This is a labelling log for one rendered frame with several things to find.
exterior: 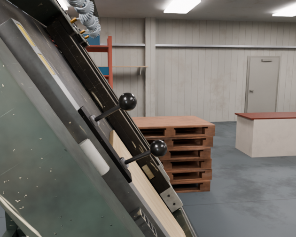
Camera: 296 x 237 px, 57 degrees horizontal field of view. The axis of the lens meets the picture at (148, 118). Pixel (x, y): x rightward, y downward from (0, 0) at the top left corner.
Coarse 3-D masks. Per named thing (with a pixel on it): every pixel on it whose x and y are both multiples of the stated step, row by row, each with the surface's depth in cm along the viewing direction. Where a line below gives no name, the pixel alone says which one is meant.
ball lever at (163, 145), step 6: (150, 144) 59; (156, 144) 57; (162, 144) 57; (150, 150) 58; (156, 150) 57; (162, 150) 57; (138, 156) 61; (144, 156) 60; (156, 156) 57; (162, 156) 58; (126, 162) 62; (126, 168) 63
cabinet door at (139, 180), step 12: (120, 144) 104; (120, 156) 88; (132, 168) 98; (132, 180) 84; (144, 180) 108; (144, 192) 90; (156, 192) 118; (156, 204) 100; (156, 216) 84; (168, 216) 109; (168, 228) 92; (180, 228) 120
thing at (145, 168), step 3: (144, 165) 136; (147, 165) 136; (144, 168) 136; (147, 168) 136; (144, 171) 136; (147, 171) 136; (150, 171) 137; (147, 174) 137; (150, 174) 137; (153, 174) 137; (150, 177) 137
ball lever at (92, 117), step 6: (120, 96) 55; (126, 96) 54; (132, 96) 55; (120, 102) 55; (126, 102) 54; (132, 102) 55; (114, 108) 57; (120, 108) 57; (126, 108) 55; (132, 108) 55; (102, 114) 59; (108, 114) 58; (96, 120) 60
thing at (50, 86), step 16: (0, 32) 54; (16, 32) 54; (16, 48) 55; (32, 48) 55; (32, 64) 55; (48, 64) 60; (32, 80) 56; (48, 80) 56; (48, 96) 57; (64, 96) 57; (64, 112) 58; (80, 128) 59; (96, 144) 60; (112, 160) 61; (112, 176) 61; (128, 192) 62; (128, 208) 63; (144, 208) 63; (160, 224) 68
